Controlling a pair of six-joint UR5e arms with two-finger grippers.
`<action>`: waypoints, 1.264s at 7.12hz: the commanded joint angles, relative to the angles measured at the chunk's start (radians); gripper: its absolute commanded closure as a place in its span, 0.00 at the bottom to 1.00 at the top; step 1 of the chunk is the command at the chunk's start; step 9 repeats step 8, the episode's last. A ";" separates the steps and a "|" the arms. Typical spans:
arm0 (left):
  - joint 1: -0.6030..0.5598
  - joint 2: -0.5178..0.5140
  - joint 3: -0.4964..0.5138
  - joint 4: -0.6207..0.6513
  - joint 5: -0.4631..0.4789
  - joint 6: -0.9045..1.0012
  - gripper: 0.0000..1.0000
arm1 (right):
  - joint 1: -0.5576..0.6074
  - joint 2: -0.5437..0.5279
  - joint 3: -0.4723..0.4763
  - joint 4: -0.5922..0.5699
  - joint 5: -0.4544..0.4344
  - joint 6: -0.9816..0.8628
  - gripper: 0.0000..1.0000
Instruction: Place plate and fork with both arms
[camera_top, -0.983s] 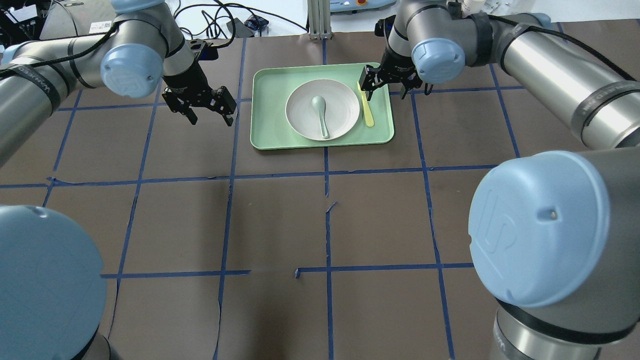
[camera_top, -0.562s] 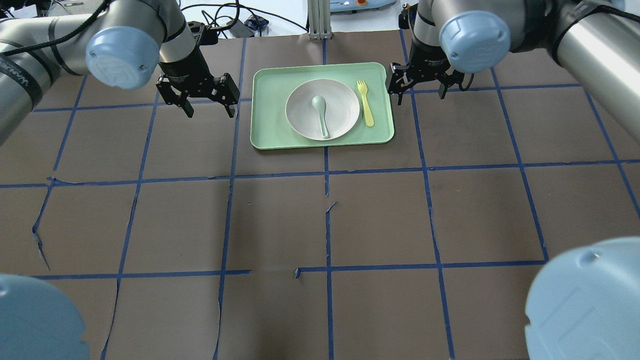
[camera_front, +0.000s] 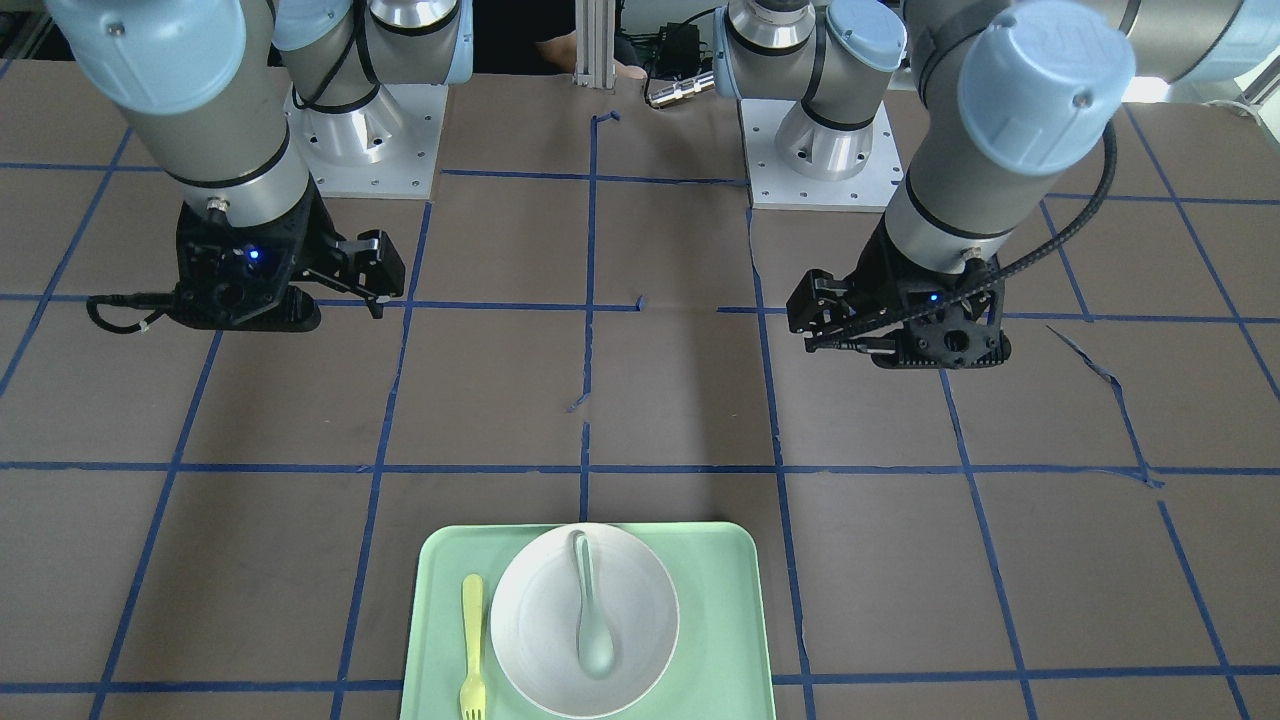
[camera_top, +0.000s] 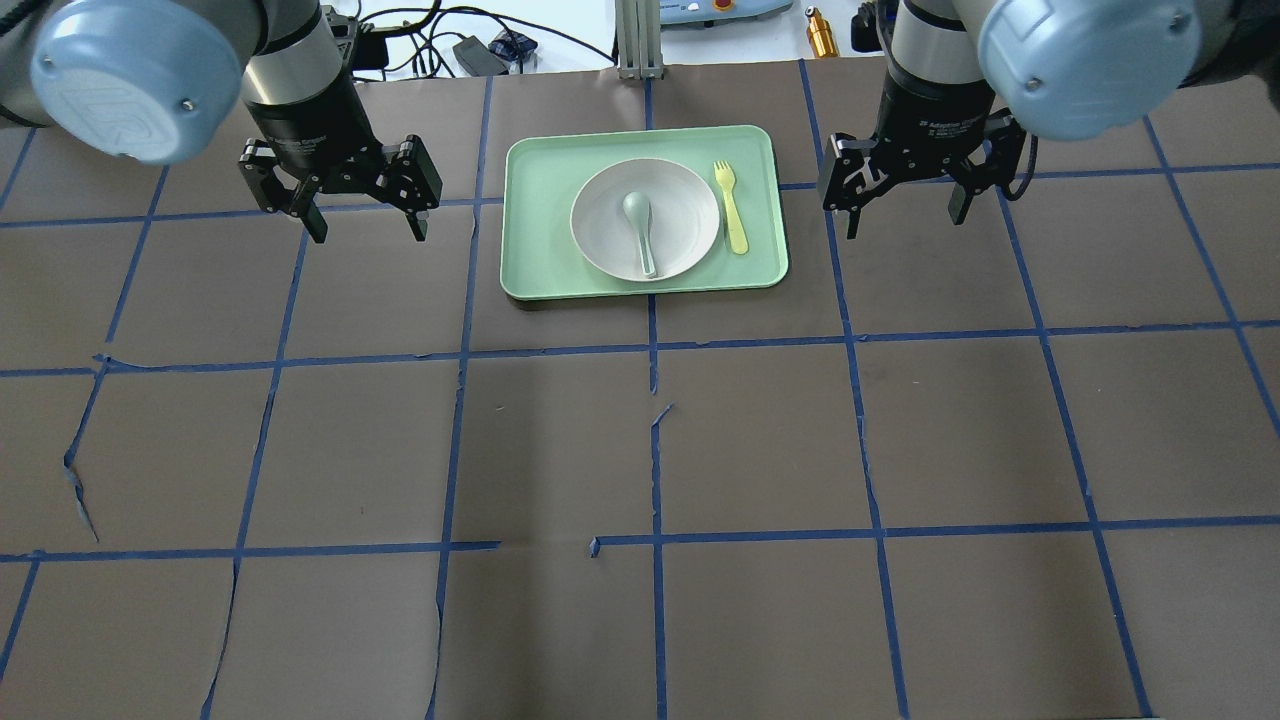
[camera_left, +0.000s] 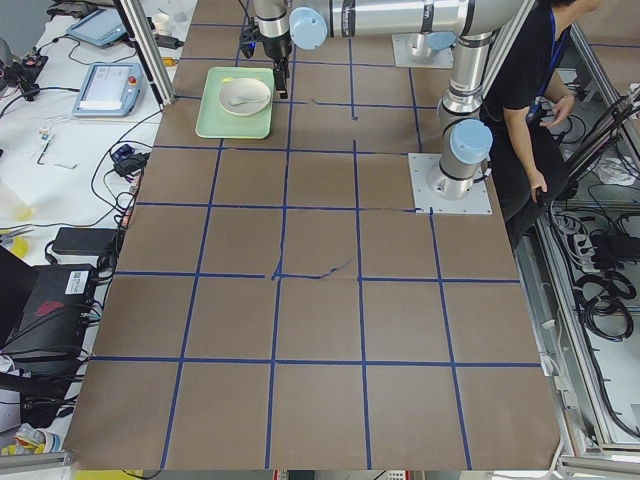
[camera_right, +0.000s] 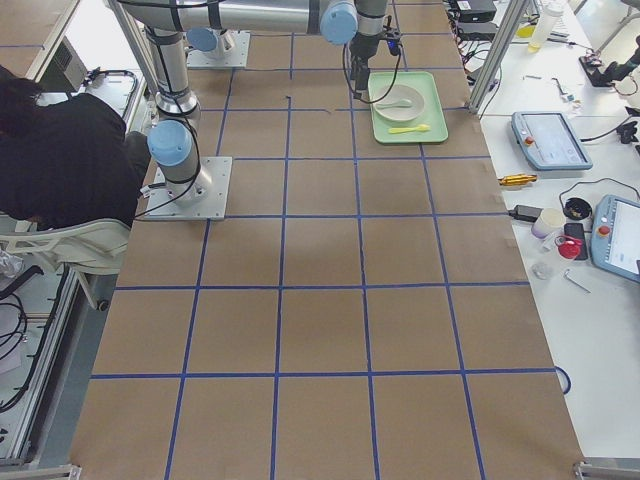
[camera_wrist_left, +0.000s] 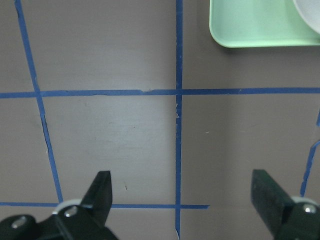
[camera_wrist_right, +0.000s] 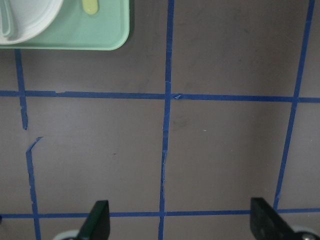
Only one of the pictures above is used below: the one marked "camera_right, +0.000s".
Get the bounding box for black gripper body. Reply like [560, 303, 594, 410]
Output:
[349, 28, 401, 63]

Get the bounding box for white round plate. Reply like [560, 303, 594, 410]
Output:
[373, 84, 425, 122]

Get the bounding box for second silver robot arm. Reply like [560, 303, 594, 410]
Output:
[186, 26, 403, 104]

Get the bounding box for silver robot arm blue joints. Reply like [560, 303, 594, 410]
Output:
[121, 1, 388, 195]

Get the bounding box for pale green plastic spoon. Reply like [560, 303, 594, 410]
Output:
[375, 98, 414, 110]

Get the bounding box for light green tray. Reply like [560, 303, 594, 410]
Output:
[368, 72, 448, 144]

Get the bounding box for black electronics box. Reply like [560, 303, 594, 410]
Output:
[448, 0, 497, 23]

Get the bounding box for orange gold cylinder tool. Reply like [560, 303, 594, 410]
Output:
[498, 173, 538, 187]

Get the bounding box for clear plastic bottle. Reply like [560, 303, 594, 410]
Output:
[528, 1, 565, 53]

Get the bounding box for upper teach pendant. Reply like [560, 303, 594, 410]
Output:
[511, 111, 593, 171]

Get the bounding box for teach pendant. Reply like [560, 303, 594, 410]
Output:
[590, 195, 639, 283]
[511, 111, 593, 171]

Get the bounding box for black power adapter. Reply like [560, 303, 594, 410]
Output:
[508, 204, 543, 223]

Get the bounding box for white paper cup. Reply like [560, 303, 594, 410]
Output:
[531, 208, 566, 239]

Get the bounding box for black round dish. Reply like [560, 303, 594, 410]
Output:
[563, 197, 593, 221]

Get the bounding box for black smartphone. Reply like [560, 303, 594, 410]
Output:
[563, 222, 590, 262]

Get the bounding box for red round lid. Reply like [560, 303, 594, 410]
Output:
[554, 235, 583, 260]

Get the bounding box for silver hex key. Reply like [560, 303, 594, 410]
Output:
[563, 269, 591, 294]

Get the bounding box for lower teach pendant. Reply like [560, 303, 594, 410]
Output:
[590, 195, 639, 283]

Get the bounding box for person in black shirt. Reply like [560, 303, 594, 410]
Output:
[1, 69, 151, 230]

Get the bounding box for white office chair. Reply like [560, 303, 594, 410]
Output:
[0, 214, 132, 311]

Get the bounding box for aluminium frame post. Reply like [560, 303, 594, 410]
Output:
[467, 0, 527, 113]

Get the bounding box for left aluminium frame rack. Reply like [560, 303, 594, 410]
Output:
[1, 267, 83, 471]

